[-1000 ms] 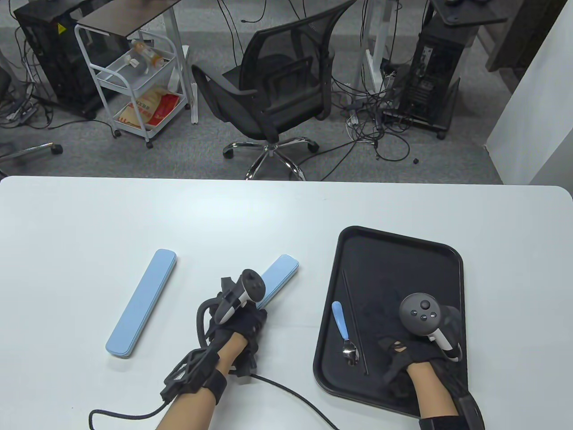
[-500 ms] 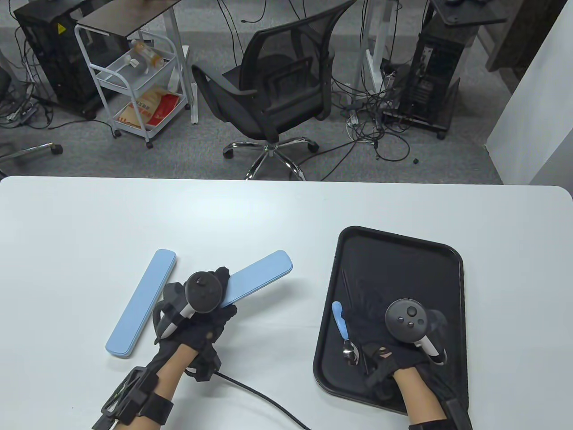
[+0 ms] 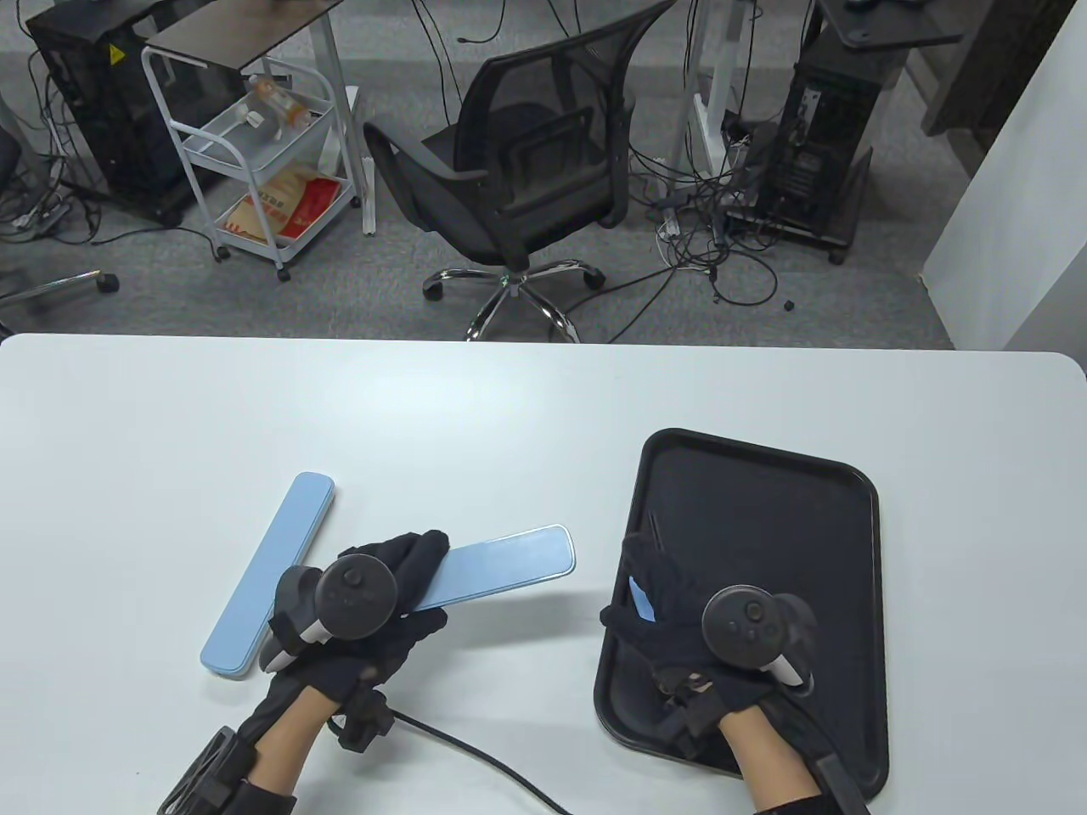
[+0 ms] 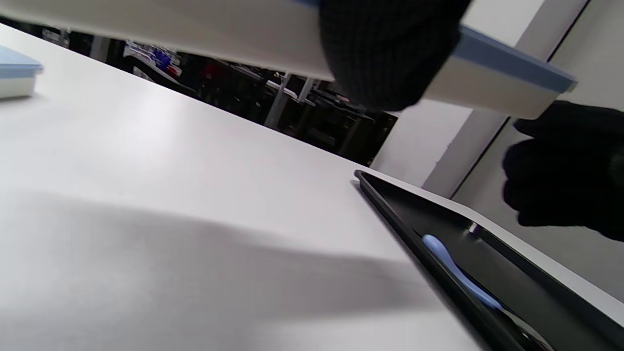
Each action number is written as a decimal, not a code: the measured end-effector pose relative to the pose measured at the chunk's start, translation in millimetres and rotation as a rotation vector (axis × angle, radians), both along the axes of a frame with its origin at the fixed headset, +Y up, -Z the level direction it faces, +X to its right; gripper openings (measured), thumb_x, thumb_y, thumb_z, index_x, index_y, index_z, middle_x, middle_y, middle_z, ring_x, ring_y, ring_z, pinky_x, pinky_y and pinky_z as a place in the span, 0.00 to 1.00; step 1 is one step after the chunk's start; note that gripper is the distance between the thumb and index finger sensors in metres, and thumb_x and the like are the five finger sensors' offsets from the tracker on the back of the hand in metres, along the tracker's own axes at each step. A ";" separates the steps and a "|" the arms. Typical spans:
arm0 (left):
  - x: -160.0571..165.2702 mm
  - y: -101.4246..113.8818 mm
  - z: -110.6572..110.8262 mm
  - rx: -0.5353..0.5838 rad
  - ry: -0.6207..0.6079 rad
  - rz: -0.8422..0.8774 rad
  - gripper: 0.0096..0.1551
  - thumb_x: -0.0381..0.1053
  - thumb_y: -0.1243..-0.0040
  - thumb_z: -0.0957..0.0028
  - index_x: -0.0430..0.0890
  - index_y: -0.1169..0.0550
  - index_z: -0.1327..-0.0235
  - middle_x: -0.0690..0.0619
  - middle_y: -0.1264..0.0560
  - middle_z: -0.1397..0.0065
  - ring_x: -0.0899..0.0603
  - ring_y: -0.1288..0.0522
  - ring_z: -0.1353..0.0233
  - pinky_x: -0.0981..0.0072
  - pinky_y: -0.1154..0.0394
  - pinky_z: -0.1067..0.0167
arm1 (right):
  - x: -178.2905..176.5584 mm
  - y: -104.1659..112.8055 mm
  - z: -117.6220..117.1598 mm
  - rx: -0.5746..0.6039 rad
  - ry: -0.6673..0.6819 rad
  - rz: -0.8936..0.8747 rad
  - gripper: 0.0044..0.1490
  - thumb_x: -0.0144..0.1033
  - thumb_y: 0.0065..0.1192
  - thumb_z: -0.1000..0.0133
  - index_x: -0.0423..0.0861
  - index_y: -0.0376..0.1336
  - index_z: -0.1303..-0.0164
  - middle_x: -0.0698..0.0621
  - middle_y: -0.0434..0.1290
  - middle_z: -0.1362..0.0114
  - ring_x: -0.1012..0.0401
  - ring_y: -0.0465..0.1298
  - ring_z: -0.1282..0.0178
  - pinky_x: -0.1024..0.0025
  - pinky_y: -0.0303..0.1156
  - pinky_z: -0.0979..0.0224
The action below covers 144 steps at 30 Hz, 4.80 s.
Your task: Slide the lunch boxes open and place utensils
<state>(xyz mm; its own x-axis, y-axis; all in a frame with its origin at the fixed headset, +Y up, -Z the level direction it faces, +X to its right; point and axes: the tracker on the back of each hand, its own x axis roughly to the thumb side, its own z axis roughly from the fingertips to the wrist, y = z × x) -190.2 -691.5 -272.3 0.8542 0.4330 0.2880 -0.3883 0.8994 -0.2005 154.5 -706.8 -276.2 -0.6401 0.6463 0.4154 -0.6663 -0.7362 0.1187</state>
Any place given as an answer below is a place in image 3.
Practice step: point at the dark grey hand controller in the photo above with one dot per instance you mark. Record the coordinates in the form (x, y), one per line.
(352, 598)
(743, 628)

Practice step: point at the dark top desk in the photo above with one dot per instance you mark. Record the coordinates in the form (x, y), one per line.
(900, 24)

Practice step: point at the light blue case lid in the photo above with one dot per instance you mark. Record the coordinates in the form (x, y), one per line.
(509, 564)

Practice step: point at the clear plastic bottle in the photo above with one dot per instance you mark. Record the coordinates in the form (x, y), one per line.
(276, 98)

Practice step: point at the white rolling cart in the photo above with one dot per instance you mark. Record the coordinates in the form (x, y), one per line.
(255, 161)

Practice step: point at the light blue case base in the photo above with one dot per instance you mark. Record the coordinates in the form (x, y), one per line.
(267, 573)

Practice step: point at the small blue cloth piece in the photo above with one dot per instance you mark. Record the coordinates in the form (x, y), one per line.
(643, 601)

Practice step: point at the chrome chair base leg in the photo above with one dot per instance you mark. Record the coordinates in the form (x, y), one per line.
(64, 284)

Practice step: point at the red and orange bag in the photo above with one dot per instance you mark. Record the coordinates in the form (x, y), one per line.
(293, 208)

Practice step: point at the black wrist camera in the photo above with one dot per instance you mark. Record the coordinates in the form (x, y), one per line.
(845, 781)
(204, 768)

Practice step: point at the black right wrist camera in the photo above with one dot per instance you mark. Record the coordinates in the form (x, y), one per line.
(845, 781)

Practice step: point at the white desk leg frame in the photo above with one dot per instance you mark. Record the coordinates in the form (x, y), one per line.
(713, 76)

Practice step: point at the black mesh office chair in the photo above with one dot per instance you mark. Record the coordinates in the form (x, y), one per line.
(526, 161)

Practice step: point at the person's right thumb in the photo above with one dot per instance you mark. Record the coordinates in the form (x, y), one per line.
(620, 620)

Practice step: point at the dark grey right hand controller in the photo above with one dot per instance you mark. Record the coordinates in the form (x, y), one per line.
(743, 628)

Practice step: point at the person's left forearm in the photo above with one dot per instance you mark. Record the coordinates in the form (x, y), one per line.
(284, 739)

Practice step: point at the person's left thumb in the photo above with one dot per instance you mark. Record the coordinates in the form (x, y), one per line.
(425, 624)

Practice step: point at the person's left hand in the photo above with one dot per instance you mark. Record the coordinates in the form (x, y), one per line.
(399, 632)

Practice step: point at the black plastic tray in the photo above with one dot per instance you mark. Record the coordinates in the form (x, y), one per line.
(781, 526)

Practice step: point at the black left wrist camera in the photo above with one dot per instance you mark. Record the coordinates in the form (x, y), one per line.
(204, 768)

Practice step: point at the black computer tower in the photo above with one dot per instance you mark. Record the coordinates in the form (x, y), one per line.
(815, 136)
(110, 110)

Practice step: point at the white partition panel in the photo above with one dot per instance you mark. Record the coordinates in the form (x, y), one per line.
(1019, 212)

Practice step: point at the white power strip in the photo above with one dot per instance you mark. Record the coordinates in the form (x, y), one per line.
(671, 225)

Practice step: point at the dark grey left hand controller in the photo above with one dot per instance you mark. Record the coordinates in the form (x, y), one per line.
(352, 598)

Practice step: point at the person's right hand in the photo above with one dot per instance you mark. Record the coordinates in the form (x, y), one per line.
(675, 624)

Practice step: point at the person's right forearm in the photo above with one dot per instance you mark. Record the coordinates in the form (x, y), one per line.
(764, 755)

